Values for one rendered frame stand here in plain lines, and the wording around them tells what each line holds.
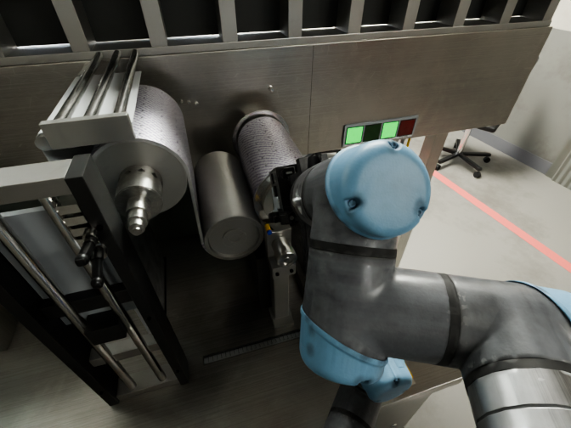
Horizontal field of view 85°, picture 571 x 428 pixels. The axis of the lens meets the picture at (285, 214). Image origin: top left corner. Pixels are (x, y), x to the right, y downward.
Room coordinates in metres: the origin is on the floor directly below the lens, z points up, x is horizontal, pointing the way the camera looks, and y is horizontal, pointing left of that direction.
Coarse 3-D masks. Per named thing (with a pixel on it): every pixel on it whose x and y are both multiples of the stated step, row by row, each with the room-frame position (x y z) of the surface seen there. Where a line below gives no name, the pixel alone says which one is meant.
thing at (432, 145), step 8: (432, 136) 1.17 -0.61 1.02; (440, 136) 1.16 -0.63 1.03; (424, 144) 1.20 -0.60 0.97; (432, 144) 1.16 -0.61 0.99; (440, 144) 1.17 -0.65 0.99; (424, 152) 1.19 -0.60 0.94; (432, 152) 1.16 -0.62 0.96; (440, 152) 1.17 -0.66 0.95; (424, 160) 1.17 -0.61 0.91; (432, 160) 1.16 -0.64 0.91; (432, 168) 1.17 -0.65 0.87; (408, 232) 1.17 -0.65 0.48; (400, 240) 1.16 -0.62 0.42; (400, 248) 1.16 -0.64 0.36; (400, 256) 1.17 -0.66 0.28
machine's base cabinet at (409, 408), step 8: (416, 400) 0.29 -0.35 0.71; (424, 400) 0.31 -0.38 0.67; (392, 408) 0.27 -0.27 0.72; (400, 408) 0.28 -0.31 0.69; (408, 408) 0.29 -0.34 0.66; (416, 408) 0.31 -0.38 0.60; (384, 416) 0.27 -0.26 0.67; (392, 416) 0.28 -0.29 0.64; (400, 416) 0.29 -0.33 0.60; (408, 416) 0.30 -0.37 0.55; (376, 424) 0.27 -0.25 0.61; (384, 424) 0.27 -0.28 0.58; (392, 424) 0.28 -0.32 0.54; (400, 424) 0.30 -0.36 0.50
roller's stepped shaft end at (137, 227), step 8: (128, 200) 0.34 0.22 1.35; (136, 200) 0.34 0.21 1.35; (144, 200) 0.34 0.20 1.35; (128, 208) 0.32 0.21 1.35; (136, 208) 0.32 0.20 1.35; (144, 208) 0.33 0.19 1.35; (128, 216) 0.31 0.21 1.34; (136, 216) 0.31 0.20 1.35; (144, 216) 0.32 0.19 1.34; (128, 224) 0.31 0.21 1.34; (136, 224) 0.30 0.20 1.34; (144, 224) 0.31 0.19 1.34; (136, 232) 0.29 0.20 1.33
